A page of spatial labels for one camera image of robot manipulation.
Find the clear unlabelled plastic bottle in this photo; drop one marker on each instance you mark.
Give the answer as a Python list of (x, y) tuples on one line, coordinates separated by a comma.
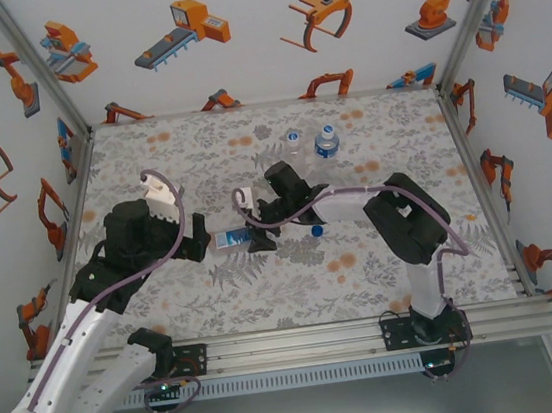
[(294, 153)]

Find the clear Pocari Sweat bottle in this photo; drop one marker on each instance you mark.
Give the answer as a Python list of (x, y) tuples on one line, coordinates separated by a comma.
[(325, 147)]

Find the white cap blue Pocari print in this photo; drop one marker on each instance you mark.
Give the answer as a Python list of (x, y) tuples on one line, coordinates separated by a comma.
[(327, 131)]

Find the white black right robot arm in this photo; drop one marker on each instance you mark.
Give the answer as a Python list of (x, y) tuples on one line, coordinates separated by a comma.
[(409, 220)]

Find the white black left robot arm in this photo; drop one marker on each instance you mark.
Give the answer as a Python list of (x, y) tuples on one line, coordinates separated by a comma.
[(58, 359)]

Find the blue bottle cap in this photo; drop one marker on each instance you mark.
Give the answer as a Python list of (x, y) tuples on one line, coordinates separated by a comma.
[(317, 230)]

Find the floral patterned table cover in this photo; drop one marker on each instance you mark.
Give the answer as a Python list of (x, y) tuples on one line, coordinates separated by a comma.
[(267, 298)]

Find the controller board green light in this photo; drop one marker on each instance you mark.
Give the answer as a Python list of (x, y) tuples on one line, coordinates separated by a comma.
[(162, 389), (439, 364)]

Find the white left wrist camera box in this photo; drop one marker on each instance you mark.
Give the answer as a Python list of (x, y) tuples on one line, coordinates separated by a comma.
[(162, 200)]

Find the aluminium side frame rail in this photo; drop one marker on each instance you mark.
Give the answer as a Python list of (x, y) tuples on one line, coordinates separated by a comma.
[(484, 191), (81, 170)]

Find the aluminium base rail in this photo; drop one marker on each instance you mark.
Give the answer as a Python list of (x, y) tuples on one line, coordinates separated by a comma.
[(298, 345)]

